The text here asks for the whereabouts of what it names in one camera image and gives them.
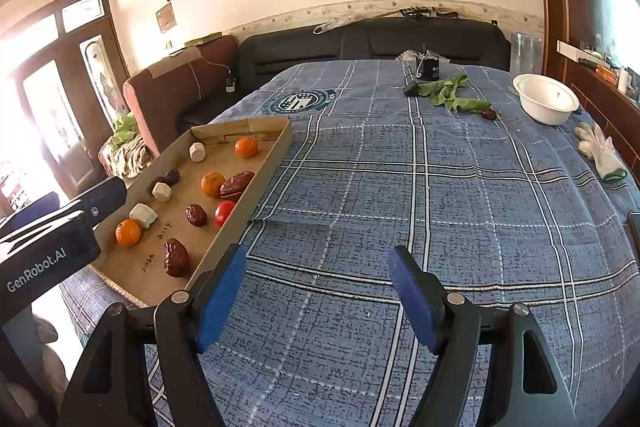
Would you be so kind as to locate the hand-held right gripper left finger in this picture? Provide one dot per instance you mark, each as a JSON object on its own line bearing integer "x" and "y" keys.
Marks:
{"x": 222, "y": 302}

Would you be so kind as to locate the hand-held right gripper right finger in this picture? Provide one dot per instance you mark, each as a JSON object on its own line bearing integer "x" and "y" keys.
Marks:
{"x": 415, "y": 302}

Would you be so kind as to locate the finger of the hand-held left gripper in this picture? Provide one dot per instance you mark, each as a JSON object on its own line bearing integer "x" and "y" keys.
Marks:
{"x": 107, "y": 197}

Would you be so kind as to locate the beige yam chunk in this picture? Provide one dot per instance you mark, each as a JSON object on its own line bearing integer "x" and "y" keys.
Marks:
{"x": 142, "y": 215}
{"x": 161, "y": 192}
{"x": 196, "y": 152}

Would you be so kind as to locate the orange tangerine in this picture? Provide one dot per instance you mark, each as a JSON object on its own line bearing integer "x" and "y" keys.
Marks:
{"x": 246, "y": 147}
{"x": 212, "y": 183}
{"x": 128, "y": 233}

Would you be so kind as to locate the large red date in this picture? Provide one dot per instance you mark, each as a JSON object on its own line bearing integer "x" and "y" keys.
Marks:
{"x": 176, "y": 257}
{"x": 237, "y": 185}

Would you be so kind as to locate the red tomato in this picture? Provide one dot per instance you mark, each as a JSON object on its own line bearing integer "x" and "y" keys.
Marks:
{"x": 225, "y": 213}

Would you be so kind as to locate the small red date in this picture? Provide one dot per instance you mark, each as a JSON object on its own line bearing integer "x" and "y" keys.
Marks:
{"x": 196, "y": 214}
{"x": 489, "y": 114}

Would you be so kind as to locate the shallow cardboard box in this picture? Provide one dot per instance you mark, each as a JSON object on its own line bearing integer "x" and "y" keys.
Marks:
{"x": 210, "y": 164}

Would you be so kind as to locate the person's left hand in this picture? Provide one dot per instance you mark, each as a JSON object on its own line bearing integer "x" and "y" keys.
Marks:
{"x": 50, "y": 362}

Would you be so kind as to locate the patterned cloth bundle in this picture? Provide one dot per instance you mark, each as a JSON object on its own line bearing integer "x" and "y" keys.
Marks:
{"x": 125, "y": 159}

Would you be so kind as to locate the small dark date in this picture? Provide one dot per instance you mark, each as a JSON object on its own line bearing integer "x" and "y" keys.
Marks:
{"x": 171, "y": 177}

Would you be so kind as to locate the green leafy vegetables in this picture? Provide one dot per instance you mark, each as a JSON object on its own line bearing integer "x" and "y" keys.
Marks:
{"x": 122, "y": 129}

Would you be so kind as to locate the blue plaid blanket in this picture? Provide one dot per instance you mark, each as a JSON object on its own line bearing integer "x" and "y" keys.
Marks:
{"x": 400, "y": 207}

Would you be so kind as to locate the wooden glass door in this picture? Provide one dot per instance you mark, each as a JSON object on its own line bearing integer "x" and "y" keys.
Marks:
{"x": 65, "y": 107}

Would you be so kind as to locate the brown armchair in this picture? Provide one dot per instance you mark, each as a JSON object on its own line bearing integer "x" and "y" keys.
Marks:
{"x": 170, "y": 97}

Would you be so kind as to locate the small black wedge device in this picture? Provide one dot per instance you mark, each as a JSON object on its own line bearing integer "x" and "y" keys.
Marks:
{"x": 412, "y": 90}

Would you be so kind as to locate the pile of green bean pods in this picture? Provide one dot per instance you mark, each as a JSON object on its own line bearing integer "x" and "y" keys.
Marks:
{"x": 447, "y": 91}

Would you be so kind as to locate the black flat device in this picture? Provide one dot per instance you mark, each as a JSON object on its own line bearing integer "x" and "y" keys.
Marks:
{"x": 634, "y": 232}

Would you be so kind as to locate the small black box device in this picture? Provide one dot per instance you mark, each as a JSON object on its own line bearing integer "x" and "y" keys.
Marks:
{"x": 429, "y": 69}

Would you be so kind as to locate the white bowl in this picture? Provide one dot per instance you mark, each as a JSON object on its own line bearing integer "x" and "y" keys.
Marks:
{"x": 545, "y": 104}

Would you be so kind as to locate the white knit glove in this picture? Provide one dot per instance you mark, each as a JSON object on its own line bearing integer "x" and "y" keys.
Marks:
{"x": 602, "y": 152}

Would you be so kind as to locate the clear plastic bag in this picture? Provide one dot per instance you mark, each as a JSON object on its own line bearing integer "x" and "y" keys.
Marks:
{"x": 407, "y": 55}

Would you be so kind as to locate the black sofa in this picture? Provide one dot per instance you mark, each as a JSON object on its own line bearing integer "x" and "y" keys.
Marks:
{"x": 310, "y": 52}

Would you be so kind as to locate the clear plastic container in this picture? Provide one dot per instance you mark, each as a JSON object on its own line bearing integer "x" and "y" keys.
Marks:
{"x": 526, "y": 52}

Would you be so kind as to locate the white plastic bag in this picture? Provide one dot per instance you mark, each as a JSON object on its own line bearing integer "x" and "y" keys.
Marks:
{"x": 332, "y": 23}

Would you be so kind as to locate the long white box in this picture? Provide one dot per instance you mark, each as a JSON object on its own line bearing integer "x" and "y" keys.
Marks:
{"x": 569, "y": 48}

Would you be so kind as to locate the white tissue roll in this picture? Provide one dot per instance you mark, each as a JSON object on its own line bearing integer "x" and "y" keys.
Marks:
{"x": 624, "y": 81}

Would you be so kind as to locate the small framed wall picture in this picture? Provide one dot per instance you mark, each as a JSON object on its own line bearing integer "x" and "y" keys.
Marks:
{"x": 166, "y": 18}

